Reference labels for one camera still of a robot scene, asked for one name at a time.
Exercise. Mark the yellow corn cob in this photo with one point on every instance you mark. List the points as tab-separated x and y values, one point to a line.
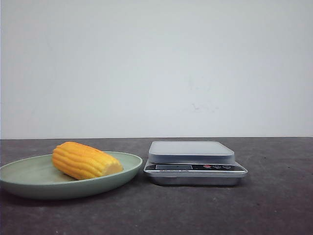
84	162

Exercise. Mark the silver digital kitchen scale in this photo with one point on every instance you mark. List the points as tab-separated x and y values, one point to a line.
193	163

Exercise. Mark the green round plate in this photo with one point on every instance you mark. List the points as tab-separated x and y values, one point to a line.
37	178

